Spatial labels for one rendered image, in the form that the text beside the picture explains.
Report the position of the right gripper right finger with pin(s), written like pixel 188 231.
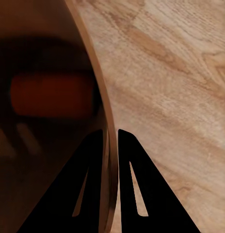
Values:
pixel 165 212

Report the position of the can of soda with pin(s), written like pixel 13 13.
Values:
pixel 53 94

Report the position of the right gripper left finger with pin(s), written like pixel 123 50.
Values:
pixel 53 213

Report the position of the trash can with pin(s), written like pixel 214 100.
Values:
pixel 48 35

